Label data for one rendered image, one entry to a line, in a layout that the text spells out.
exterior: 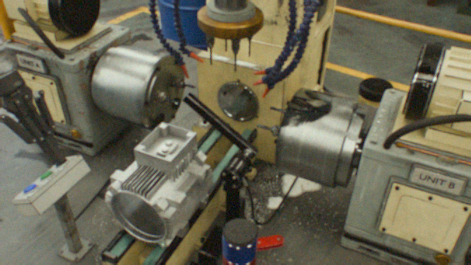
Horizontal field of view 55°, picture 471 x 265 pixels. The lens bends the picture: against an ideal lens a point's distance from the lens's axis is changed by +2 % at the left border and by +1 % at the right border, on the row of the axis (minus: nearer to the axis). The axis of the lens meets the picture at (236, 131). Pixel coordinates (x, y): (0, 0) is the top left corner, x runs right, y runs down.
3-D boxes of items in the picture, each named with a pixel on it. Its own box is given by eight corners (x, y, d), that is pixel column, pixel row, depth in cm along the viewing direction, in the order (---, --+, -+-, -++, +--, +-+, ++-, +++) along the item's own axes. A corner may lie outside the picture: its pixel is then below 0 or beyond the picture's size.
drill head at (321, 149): (275, 132, 147) (281, 65, 132) (403, 169, 134) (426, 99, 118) (244, 179, 129) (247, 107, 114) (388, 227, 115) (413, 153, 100)
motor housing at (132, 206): (155, 181, 127) (148, 128, 116) (214, 202, 121) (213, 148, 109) (111, 230, 113) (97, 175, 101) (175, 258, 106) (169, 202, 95)
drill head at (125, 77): (113, 85, 169) (101, 22, 154) (197, 109, 157) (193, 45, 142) (66, 119, 151) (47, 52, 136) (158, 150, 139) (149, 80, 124)
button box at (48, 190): (74, 172, 117) (63, 155, 115) (92, 170, 113) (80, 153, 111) (22, 216, 105) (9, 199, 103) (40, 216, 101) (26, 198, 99)
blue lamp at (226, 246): (231, 233, 81) (232, 216, 79) (261, 244, 79) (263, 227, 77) (216, 257, 77) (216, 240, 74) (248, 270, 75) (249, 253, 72)
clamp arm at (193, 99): (254, 154, 126) (186, 96, 125) (260, 148, 124) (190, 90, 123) (249, 161, 124) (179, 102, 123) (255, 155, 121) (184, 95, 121)
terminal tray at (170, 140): (163, 144, 116) (161, 121, 112) (199, 155, 113) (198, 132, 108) (136, 171, 108) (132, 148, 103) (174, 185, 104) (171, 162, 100)
